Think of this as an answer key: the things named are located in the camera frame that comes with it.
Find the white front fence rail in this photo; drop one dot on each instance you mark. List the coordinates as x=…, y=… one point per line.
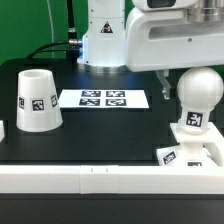
x=110, y=179

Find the white left fence piece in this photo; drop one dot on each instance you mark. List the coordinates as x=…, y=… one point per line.
x=2, y=132

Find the white lamp base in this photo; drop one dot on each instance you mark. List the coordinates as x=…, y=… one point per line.
x=193, y=150

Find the white lamp bulb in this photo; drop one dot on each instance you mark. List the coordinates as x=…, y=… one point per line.
x=199, y=90

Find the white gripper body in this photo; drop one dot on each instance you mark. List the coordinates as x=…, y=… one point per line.
x=173, y=34

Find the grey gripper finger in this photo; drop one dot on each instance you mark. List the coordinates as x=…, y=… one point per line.
x=162, y=76

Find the white lamp shade cone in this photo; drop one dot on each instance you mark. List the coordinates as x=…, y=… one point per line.
x=37, y=102

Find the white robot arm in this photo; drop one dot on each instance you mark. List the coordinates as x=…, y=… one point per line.
x=104, y=43

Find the white marker sheet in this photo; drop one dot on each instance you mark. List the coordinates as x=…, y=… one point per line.
x=86, y=98

